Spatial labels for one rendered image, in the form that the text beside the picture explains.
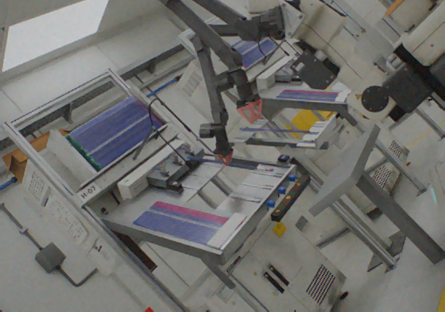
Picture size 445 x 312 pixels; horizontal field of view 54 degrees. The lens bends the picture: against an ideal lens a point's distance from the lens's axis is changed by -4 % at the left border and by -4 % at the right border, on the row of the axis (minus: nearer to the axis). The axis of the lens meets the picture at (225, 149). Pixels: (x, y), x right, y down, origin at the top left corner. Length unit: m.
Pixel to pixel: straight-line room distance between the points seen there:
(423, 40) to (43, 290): 3.00
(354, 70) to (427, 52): 0.30
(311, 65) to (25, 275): 2.64
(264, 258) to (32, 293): 1.90
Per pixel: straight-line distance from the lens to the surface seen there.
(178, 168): 2.34
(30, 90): 4.46
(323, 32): 1.81
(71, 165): 2.39
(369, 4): 6.42
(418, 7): 1.77
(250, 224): 1.95
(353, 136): 3.29
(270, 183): 2.17
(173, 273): 3.93
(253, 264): 2.26
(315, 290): 2.43
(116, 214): 2.24
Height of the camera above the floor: 0.89
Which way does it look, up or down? 3 degrees up
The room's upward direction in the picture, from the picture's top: 45 degrees counter-clockwise
